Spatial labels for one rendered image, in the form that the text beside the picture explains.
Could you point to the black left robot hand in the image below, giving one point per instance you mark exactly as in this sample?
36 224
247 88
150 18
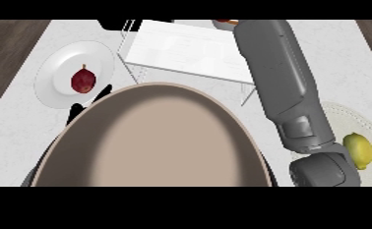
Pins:
75 111

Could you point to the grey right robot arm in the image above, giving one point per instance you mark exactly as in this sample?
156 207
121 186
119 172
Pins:
286 85

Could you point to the pale round placemat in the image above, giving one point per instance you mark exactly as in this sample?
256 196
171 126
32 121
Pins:
348 117

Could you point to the dark red fruit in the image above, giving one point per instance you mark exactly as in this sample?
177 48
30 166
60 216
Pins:
84 81

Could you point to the white round plate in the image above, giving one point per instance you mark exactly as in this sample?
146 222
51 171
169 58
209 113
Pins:
57 66

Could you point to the large beige bowl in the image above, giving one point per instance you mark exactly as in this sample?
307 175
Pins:
175 141

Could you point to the small white bowl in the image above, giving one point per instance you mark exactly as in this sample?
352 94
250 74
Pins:
222 26

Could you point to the yellow lemon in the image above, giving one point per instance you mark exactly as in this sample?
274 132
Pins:
360 148

